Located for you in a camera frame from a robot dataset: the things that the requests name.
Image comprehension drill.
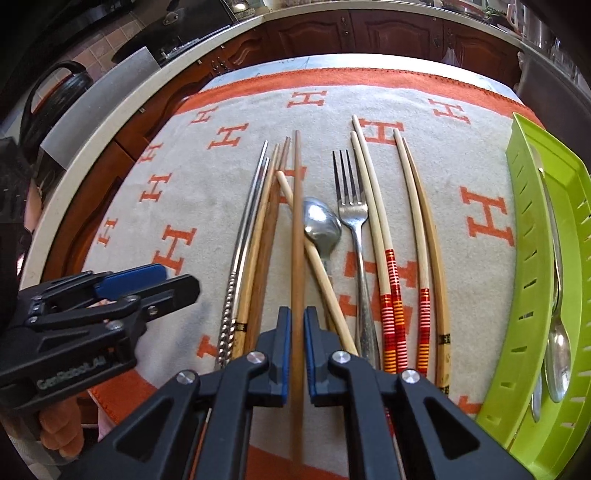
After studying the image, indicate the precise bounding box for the metal splash guard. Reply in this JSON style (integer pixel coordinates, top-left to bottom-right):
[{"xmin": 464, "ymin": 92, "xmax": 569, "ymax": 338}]
[{"xmin": 39, "ymin": 46, "xmax": 162, "ymax": 167}]

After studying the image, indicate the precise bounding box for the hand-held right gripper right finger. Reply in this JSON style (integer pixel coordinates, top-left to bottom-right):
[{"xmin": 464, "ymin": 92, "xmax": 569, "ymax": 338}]
[{"xmin": 302, "ymin": 305, "xmax": 532, "ymax": 480}]

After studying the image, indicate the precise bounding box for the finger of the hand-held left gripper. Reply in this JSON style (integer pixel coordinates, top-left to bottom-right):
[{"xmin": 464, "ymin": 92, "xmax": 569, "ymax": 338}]
[
  {"xmin": 34, "ymin": 264, "xmax": 168, "ymax": 305},
  {"xmin": 46, "ymin": 274, "xmax": 201, "ymax": 334}
]

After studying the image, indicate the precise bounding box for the metal fork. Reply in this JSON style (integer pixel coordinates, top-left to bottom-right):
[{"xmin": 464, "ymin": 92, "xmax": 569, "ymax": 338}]
[{"xmin": 332, "ymin": 149, "xmax": 383, "ymax": 367}]

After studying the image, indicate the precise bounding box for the small metal spoon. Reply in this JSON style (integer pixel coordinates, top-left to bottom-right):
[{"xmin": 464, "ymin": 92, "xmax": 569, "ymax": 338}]
[{"xmin": 302, "ymin": 197, "xmax": 343, "ymax": 296}]

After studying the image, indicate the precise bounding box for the person's left hand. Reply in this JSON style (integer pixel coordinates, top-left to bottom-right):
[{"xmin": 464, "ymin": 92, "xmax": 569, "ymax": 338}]
[{"xmin": 38, "ymin": 395, "xmax": 86, "ymax": 463}]

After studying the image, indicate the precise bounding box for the orange and beige printed blanket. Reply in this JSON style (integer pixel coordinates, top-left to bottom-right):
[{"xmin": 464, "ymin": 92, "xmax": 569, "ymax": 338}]
[{"xmin": 85, "ymin": 67, "xmax": 522, "ymax": 480}]

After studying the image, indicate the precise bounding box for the green plastic tray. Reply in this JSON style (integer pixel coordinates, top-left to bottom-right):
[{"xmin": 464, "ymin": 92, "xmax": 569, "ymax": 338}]
[{"xmin": 475, "ymin": 112, "xmax": 591, "ymax": 480}]

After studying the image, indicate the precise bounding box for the steel cabinet appliance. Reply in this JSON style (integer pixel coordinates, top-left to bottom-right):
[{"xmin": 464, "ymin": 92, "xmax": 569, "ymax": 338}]
[{"xmin": 512, "ymin": 46, "xmax": 591, "ymax": 139}]

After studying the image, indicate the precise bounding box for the pale red striped chopstick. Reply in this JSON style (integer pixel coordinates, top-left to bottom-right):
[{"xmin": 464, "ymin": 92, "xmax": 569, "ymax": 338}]
[
  {"xmin": 393, "ymin": 129, "xmax": 432, "ymax": 377},
  {"xmin": 351, "ymin": 114, "xmax": 409, "ymax": 376},
  {"xmin": 351, "ymin": 131, "xmax": 399, "ymax": 376},
  {"xmin": 276, "ymin": 171, "xmax": 358, "ymax": 357}
]

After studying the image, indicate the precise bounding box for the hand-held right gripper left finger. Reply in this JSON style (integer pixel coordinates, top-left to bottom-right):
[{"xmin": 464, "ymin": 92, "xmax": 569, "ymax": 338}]
[{"xmin": 60, "ymin": 305, "xmax": 296, "ymax": 480}]

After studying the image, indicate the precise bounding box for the metal chopstick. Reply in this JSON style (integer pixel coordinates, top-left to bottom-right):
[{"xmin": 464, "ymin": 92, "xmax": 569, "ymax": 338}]
[
  {"xmin": 215, "ymin": 140, "xmax": 269, "ymax": 370},
  {"xmin": 224, "ymin": 157, "xmax": 273, "ymax": 367}
]

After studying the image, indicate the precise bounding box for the black and red electric cooker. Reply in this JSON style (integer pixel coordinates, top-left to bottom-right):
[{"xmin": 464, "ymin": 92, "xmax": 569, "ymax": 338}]
[{"xmin": 21, "ymin": 60, "xmax": 90, "ymax": 153}]

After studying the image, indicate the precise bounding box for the bamboo chopstick black label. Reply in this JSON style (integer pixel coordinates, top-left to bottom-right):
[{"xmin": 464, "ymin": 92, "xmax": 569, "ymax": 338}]
[
  {"xmin": 229, "ymin": 144, "xmax": 281, "ymax": 361},
  {"xmin": 403, "ymin": 137, "xmax": 452, "ymax": 393}
]

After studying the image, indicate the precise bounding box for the brown wooden chopstick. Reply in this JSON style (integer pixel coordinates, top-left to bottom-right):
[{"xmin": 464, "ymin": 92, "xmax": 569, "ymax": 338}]
[{"xmin": 290, "ymin": 130, "xmax": 306, "ymax": 464}]

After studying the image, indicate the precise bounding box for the large metal spoon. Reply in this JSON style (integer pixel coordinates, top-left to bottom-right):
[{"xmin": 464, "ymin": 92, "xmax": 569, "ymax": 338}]
[{"xmin": 536, "ymin": 157, "xmax": 573, "ymax": 404}]

